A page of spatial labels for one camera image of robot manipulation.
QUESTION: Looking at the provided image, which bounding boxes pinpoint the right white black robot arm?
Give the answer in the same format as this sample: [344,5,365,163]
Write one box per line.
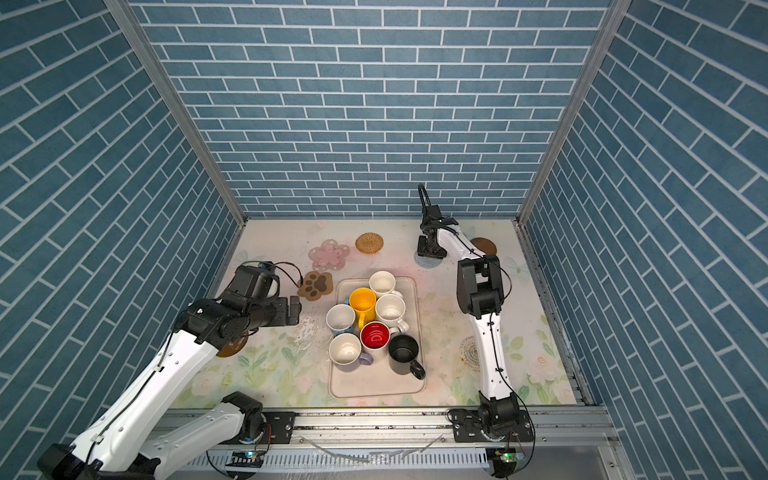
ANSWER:
[417,198,535,442]

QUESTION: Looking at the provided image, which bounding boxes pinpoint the woven rattan round coaster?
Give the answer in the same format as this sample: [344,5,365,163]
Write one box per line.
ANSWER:
[355,232,384,255]

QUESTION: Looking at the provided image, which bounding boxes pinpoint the cork paw print coaster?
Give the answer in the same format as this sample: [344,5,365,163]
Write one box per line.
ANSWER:
[297,271,334,301]

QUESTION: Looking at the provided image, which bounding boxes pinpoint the light blue mug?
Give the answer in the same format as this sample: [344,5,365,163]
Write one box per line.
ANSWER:
[326,304,357,336]

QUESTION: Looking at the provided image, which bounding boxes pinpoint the yellow mug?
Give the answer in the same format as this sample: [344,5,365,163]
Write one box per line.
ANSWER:
[349,288,377,330]

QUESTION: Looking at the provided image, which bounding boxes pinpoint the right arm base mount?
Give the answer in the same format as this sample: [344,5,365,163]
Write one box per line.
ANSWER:
[446,408,535,443]

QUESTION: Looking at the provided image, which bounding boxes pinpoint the pink flower coaster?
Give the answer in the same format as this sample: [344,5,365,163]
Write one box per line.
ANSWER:
[308,239,350,272]

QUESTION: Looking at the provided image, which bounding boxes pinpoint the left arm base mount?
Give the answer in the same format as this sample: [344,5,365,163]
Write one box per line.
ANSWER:
[221,411,297,448]

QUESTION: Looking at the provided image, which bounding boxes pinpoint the black mug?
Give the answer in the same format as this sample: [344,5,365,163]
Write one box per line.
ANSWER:
[388,334,426,380]

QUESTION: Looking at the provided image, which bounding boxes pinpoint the aluminium front rail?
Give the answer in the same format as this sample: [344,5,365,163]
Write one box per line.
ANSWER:
[250,405,620,451]

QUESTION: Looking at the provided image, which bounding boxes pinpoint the white mug purple handle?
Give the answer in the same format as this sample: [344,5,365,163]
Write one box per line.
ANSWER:
[328,333,373,369]

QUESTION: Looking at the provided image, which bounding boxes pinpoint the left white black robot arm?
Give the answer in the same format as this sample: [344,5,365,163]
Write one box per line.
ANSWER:
[37,261,302,479]

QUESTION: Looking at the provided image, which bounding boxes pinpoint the white mug at tray back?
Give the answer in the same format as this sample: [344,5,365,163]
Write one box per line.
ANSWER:
[368,270,402,298]

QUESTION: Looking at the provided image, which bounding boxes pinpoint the brown round coaster right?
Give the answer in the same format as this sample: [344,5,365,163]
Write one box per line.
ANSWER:
[471,237,498,255]

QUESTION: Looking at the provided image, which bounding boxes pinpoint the brown round coaster left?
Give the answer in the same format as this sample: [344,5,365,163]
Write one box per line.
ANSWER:
[217,335,248,358]

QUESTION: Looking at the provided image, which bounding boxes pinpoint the white speckled mug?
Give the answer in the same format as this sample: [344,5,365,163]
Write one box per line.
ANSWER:
[375,293,410,333]

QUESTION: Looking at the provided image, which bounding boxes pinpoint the brown round coaster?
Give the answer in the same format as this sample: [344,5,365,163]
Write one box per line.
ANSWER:
[217,335,248,358]
[471,237,498,255]

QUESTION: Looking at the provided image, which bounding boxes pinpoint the beige plastic tray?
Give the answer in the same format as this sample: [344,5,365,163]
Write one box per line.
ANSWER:
[328,276,427,398]

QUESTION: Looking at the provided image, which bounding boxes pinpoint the red mug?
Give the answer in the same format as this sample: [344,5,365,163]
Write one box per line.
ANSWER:
[359,321,392,356]

